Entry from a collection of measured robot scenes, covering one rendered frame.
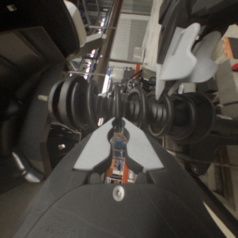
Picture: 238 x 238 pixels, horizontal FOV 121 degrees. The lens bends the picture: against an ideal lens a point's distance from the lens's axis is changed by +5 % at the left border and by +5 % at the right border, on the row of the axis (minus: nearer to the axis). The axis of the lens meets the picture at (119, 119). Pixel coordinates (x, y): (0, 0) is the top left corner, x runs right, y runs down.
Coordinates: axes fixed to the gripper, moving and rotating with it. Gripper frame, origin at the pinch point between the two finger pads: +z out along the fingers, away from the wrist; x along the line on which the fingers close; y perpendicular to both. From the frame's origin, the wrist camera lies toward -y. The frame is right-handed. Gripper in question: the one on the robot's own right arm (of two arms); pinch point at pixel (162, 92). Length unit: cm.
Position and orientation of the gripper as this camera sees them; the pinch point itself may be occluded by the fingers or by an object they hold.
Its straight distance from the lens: 18.6
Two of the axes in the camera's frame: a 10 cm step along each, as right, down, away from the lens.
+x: 9.8, 0.3, 1.9
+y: 1.3, 6.4, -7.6
